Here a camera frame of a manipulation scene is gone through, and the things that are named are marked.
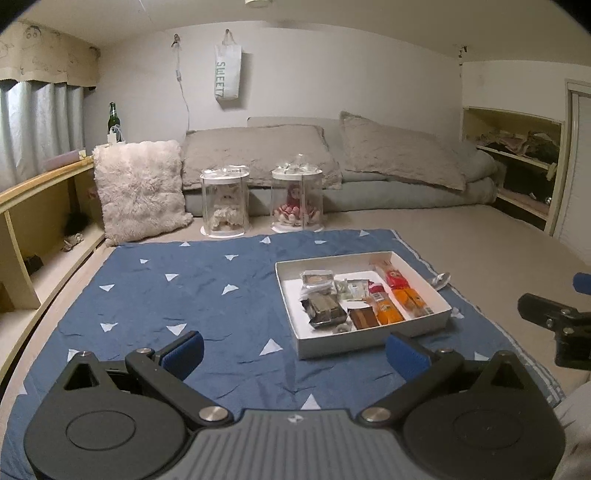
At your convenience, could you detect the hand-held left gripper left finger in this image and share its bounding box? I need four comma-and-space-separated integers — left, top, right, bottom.
58, 330, 234, 426

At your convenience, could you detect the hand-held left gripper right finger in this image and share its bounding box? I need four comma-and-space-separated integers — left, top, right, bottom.
359, 333, 532, 425

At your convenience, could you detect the narrow orange bar packet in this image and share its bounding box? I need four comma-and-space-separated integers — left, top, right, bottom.
369, 286, 406, 325

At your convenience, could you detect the brown chocolate bar packet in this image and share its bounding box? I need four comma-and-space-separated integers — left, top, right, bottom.
348, 308, 379, 330

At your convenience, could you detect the wide orange snack packet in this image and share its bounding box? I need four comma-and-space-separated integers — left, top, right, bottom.
392, 286, 431, 318

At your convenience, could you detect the white cardboard box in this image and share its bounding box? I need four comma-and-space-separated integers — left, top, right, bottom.
274, 250, 452, 361

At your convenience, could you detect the red nut snack packet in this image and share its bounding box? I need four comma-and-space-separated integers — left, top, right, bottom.
375, 262, 410, 290

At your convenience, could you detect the dark clear-wrapped cookie packet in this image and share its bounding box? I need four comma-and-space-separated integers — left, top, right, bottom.
302, 295, 347, 329

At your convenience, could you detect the white cookie packet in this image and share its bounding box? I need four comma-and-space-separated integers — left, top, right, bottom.
300, 272, 335, 296

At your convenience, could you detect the blue blanket with white triangles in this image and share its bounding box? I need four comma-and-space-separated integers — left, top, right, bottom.
9, 228, 566, 416

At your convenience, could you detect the person's grey clothing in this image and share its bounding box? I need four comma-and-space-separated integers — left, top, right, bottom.
556, 383, 591, 480

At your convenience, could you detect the white door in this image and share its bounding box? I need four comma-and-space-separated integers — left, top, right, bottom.
551, 78, 591, 259

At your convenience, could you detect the clear case with cream doll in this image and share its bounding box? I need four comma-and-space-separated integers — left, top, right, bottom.
199, 164, 252, 238

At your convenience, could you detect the pile of clothes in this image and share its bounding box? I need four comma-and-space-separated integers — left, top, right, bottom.
475, 129, 561, 164

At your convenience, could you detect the fluffy cream cushion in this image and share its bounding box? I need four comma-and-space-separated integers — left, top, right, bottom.
92, 140, 194, 246

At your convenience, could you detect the clear case with red doll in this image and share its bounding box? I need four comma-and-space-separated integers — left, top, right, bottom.
270, 154, 325, 234

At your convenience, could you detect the curved wooden shelf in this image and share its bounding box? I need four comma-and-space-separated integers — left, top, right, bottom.
0, 154, 107, 315

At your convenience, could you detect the grey quilted pillow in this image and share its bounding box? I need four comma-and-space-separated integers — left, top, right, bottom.
339, 111, 497, 191

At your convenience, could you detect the pink flat box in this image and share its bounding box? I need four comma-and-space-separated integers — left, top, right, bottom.
44, 148, 88, 169

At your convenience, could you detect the grey curtain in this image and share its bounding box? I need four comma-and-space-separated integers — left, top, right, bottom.
0, 79, 85, 185

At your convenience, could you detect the white hanging tote bag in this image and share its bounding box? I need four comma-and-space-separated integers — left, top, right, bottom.
213, 28, 242, 108

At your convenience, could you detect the brown paper valance with drawings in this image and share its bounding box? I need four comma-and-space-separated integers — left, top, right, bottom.
0, 21, 100, 88

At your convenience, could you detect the wooden wall shelf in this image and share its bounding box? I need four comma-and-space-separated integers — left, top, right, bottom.
462, 106, 566, 236

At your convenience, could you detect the white hanging cable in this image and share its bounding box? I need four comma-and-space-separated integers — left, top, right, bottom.
171, 32, 191, 132

